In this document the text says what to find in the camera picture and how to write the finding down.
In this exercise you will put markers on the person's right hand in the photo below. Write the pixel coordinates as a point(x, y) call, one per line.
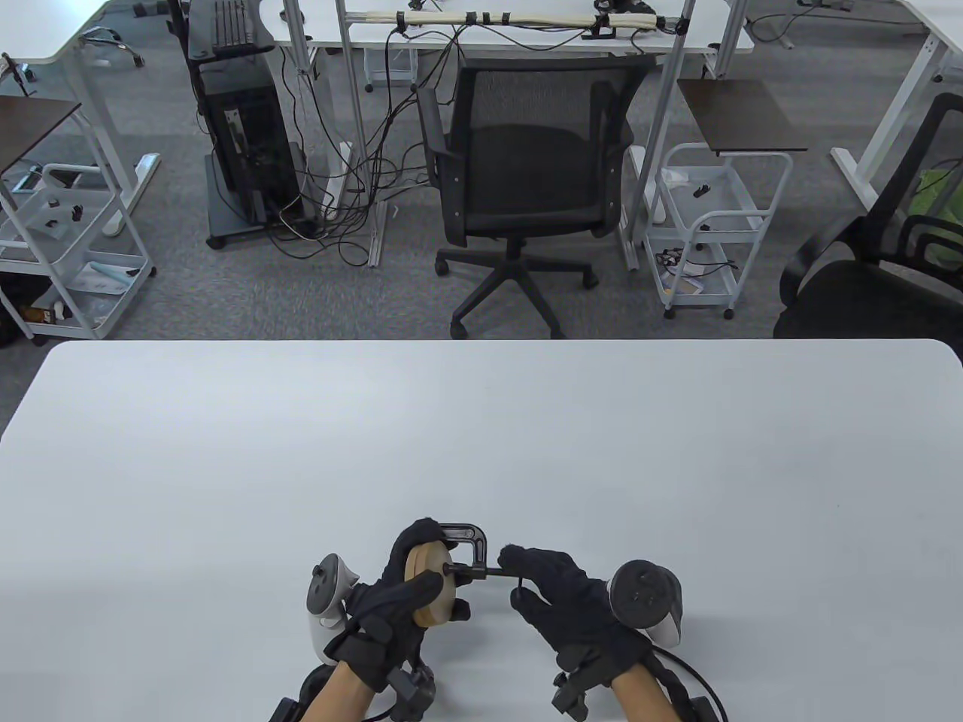
point(572, 602)

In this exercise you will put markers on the person's left hand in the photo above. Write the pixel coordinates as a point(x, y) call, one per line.
point(384, 609)

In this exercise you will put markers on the round wooden disc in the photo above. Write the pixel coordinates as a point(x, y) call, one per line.
point(410, 564)
point(436, 613)

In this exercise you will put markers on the black metal clamp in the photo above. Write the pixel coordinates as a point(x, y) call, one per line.
point(474, 532)

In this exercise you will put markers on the black forearm box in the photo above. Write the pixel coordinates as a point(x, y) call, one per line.
point(703, 711)
point(284, 711)

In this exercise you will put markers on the person's right forearm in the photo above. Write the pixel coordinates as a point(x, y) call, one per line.
point(647, 696)

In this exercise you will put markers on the person's left forearm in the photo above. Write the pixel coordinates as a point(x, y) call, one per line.
point(338, 696)

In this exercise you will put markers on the grey white tracking controller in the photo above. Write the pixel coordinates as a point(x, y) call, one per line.
point(643, 590)
point(327, 583)

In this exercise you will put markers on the black padded office chair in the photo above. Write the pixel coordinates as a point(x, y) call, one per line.
point(850, 301)

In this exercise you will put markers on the black computer tower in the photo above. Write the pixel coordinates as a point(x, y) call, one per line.
point(226, 229)
point(252, 150)

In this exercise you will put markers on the white power strip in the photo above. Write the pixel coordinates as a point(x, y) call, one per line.
point(336, 188)

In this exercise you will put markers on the white blue paper packet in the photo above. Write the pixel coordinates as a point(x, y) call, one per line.
point(105, 277)

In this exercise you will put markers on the white rolling cart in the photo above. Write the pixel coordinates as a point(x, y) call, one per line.
point(22, 218)
point(722, 192)

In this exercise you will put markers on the black mesh office chair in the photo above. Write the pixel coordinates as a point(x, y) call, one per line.
point(527, 165)

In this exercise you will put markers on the brown wooden tabletop board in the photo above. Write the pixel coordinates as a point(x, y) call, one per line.
point(741, 116)
point(30, 128)

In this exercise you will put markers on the lime green bag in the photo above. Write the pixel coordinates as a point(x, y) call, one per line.
point(933, 188)

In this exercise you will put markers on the white desk with slanted leg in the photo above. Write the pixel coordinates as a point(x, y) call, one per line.
point(899, 113)

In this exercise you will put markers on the black keyboard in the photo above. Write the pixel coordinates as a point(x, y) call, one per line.
point(229, 22)

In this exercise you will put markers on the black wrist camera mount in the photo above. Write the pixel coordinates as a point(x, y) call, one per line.
point(414, 692)
point(572, 699)

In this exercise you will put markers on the aluminium frame post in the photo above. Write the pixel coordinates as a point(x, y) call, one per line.
point(359, 135)
point(662, 113)

